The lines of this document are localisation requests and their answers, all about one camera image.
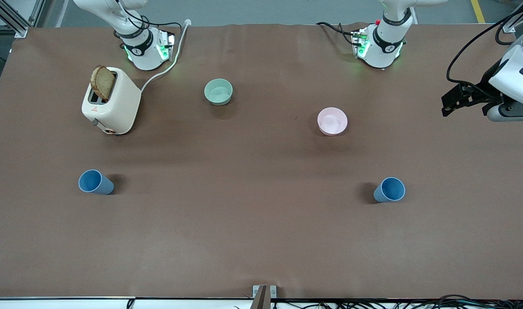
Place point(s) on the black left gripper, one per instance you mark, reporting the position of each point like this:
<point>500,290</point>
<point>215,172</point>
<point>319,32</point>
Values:
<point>484,89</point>

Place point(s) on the blue ribbed plastic cup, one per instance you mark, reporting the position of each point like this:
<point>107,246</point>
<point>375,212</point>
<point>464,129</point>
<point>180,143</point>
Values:
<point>389,191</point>
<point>94,182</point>

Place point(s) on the metal table edge bracket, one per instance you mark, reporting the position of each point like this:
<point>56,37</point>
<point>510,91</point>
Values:
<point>263,296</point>

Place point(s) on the mint green bowl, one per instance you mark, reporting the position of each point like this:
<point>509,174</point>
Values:
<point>218,92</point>

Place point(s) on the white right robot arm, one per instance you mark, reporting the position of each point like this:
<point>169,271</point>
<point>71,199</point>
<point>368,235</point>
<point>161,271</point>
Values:
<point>145,56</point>

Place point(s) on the brown bread slice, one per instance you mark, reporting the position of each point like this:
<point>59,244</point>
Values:
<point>102,82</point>

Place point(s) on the pink bowl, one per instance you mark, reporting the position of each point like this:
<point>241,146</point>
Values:
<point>332,121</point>

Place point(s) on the cream white toaster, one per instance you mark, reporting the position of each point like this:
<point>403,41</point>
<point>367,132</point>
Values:
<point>117,107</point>

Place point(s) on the aluminium frame profile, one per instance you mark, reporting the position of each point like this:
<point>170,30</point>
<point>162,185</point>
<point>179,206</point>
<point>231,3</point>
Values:
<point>515,23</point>
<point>16,21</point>

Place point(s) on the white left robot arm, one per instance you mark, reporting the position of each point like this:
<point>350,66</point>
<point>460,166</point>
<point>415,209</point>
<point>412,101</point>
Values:
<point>384,51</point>

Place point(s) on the base electronics box green light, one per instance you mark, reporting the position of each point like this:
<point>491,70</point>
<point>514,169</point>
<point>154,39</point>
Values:
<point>165,45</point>
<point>360,43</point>

